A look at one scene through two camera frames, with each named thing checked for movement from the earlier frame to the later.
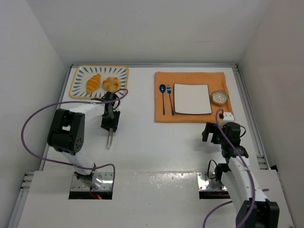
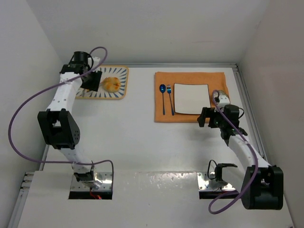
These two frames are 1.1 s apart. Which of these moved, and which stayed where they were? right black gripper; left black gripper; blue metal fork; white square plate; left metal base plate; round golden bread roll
Moved: left black gripper; right black gripper
Stayed: white square plate; round golden bread roll; blue metal fork; left metal base plate
